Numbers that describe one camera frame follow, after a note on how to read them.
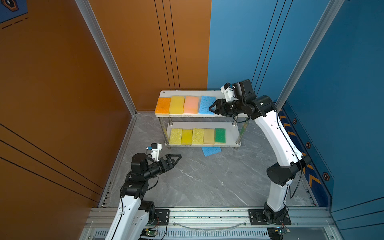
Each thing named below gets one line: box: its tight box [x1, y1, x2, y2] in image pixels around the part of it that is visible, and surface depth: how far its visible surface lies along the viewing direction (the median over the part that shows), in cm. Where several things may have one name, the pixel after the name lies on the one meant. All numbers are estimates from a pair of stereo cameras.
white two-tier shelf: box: [154, 91, 249, 147], surface depth 96 cm
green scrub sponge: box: [215, 128, 226, 144], surface depth 98 cm
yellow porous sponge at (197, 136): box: [192, 128, 204, 145], surface depth 98 cm
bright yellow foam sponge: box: [181, 129, 193, 145], surface depth 98 cm
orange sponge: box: [154, 97, 172, 116], surface depth 74 cm
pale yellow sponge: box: [203, 128, 215, 145], surface depth 98 cm
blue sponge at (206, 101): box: [199, 96, 217, 116], surface depth 76 cm
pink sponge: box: [184, 96, 199, 114], surface depth 74 cm
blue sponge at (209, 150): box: [201, 146, 222, 157], surface depth 98 cm
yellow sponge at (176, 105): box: [169, 96, 185, 115], surface depth 74 cm
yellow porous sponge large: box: [169, 128, 183, 145], surface depth 98 cm
